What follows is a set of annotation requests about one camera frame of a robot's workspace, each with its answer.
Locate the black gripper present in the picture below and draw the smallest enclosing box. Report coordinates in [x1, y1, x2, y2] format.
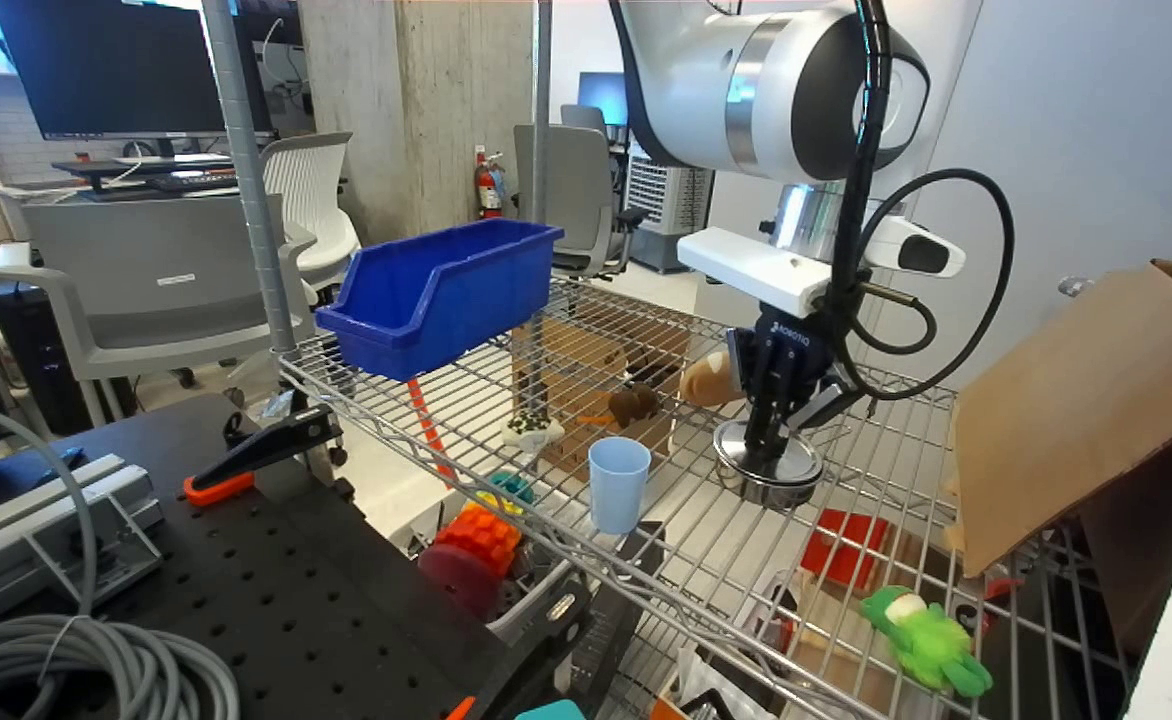
[724, 303, 869, 474]

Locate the small steel pot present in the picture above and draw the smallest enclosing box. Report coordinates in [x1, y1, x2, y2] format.
[714, 421, 827, 515]

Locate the toy bread loaf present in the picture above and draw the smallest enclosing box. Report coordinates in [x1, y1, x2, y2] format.
[677, 350, 750, 414]

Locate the small brown round toy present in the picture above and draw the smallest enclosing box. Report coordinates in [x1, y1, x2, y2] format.
[604, 379, 665, 431]

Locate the red square toy piece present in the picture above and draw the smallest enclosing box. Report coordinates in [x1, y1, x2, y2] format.
[796, 504, 900, 599]

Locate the light blue plastic cup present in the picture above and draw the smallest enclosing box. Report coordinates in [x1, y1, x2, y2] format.
[586, 431, 658, 540]

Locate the brown wooden board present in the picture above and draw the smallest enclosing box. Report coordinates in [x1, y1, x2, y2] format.
[510, 287, 698, 483]

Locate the white floor appliance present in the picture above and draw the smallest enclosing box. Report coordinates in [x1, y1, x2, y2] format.
[622, 132, 720, 280]

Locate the green frog toy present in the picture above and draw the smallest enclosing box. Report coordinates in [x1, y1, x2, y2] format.
[860, 579, 995, 705]

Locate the teal toy piece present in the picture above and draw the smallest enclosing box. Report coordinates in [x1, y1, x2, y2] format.
[479, 464, 542, 511]

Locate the brown cardboard box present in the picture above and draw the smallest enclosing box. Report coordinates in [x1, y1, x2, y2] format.
[948, 262, 1172, 660]

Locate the orange studded toy block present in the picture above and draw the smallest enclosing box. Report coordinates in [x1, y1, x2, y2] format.
[427, 501, 529, 579]

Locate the grey high-back chair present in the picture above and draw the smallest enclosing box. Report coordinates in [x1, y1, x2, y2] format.
[510, 120, 649, 280]

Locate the orange plastic stick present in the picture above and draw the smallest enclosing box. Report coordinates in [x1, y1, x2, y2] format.
[400, 371, 464, 489]

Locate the maroon round toy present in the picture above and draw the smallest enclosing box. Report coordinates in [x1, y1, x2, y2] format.
[413, 535, 515, 626]

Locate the blue plastic storage bin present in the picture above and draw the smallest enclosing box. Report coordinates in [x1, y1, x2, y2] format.
[312, 215, 569, 383]

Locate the small lit blue monitor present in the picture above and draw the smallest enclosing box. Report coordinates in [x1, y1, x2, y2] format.
[572, 70, 638, 138]

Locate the teal plastic object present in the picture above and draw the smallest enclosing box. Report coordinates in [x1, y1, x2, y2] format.
[512, 694, 591, 720]

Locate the red fire extinguisher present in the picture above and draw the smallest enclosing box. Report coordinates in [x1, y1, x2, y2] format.
[468, 142, 512, 226]

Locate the white office chair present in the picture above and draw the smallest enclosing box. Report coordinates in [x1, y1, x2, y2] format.
[257, 129, 363, 303]

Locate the grey metal shelf pole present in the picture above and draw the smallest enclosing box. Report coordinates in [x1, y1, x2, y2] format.
[195, 0, 306, 394]

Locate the grey office chair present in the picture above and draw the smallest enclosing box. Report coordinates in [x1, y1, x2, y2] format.
[0, 184, 325, 425]

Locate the large black monitor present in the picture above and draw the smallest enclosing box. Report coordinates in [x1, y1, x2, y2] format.
[0, 0, 277, 142]

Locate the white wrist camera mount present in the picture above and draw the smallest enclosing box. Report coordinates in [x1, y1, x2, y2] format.
[672, 226, 841, 323]

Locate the chrome wire shelf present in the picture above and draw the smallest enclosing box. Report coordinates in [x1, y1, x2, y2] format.
[269, 280, 1138, 720]

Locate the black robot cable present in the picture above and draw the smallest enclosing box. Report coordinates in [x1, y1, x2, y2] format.
[826, 0, 1021, 403]

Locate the black clamp orange handle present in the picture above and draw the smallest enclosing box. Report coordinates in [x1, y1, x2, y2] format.
[179, 403, 347, 515]

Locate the grey coiled cable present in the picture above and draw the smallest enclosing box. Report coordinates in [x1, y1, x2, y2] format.
[0, 394, 245, 720]

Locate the aluminium extrusion rail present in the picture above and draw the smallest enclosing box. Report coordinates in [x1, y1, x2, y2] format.
[0, 447, 167, 641]

